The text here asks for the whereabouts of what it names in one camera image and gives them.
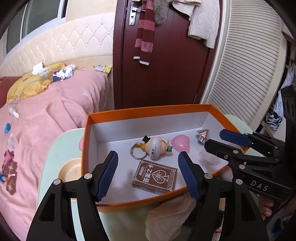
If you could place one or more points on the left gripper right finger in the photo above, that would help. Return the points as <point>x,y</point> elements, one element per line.
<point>228,206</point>

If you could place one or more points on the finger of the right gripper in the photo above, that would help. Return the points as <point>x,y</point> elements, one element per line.
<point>235,156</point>
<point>256,141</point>

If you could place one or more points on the silver cone ornament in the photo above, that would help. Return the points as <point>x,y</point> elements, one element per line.
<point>203,136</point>

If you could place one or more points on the pink heart jelly object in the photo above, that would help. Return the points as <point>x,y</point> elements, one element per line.
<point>181,143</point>

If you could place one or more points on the white plastic bag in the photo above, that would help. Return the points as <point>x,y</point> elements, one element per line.
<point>165,221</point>

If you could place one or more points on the snowman keychain toy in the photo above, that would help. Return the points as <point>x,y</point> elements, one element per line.
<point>152,147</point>

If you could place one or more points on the brown card box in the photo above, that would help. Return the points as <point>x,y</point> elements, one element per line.
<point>154,178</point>

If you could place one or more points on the person right hand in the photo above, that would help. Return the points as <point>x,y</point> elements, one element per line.
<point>265,206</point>

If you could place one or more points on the zebra pattern cloth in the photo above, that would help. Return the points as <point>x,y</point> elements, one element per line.
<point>274,120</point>

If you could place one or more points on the orange cardboard box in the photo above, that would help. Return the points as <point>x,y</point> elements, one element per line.
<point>120,130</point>

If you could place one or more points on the brown cards on bed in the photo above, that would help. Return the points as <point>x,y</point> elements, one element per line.
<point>9,172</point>

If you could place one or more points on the dark red wooden door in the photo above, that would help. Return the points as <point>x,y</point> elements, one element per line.
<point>179,68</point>

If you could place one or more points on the pink bed quilt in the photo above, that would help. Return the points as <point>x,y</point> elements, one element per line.
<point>63,106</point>

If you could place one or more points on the white louvered wardrobe door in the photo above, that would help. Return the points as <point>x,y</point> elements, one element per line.
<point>249,62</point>

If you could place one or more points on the blue small toy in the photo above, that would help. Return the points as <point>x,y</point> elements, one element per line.
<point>7,127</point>

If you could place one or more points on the striped red scarf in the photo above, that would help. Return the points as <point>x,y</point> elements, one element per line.
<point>144,41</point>

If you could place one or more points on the white knitted garment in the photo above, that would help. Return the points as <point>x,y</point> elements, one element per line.
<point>204,17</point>

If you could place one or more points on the yellow pillow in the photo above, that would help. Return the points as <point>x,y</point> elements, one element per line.
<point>30,85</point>

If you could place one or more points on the patterned phone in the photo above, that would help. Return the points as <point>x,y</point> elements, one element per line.
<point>63,74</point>

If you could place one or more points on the dark red pillow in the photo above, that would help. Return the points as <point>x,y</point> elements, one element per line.
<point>5,84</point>

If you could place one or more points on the cream padded headboard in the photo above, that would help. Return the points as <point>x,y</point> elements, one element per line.
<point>83,42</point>

